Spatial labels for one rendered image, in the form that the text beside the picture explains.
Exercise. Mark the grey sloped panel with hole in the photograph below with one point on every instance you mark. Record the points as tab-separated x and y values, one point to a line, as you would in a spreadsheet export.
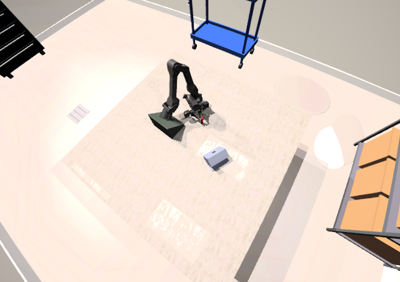
216	158

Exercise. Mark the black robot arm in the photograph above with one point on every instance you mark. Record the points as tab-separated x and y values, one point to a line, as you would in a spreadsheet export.
172	103

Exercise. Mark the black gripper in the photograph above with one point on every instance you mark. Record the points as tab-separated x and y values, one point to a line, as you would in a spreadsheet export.
195	108

